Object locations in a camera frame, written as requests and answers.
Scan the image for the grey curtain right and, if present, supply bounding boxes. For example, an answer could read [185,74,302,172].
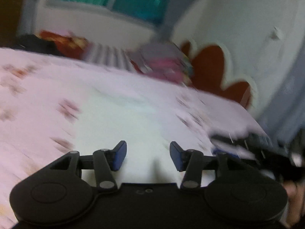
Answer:
[151,0,198,42]

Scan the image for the black cloth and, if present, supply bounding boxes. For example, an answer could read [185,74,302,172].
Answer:
[12,34,64,56]

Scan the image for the person's right hand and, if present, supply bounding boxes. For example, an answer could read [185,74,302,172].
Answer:
[283,181,304,228]

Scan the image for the white knitted garment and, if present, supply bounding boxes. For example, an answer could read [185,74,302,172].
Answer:
[72,93,212,184]

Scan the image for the red floral pillow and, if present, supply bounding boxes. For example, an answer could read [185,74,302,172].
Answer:
[38,31,92,60]

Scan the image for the white charger with cable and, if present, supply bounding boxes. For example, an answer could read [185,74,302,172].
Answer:
[269,27,285,41]

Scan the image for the pink floral bedspread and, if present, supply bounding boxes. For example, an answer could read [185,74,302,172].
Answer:
[1,48,263,228]

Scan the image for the red and white headboard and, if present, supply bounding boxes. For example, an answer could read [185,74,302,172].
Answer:
[179,40,259,115]

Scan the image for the stack of folded clothes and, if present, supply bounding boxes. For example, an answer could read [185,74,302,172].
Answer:
[127,42,193,86]

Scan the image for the grey striped sheet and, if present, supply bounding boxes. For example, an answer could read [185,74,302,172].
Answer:
[82,43,137,73]

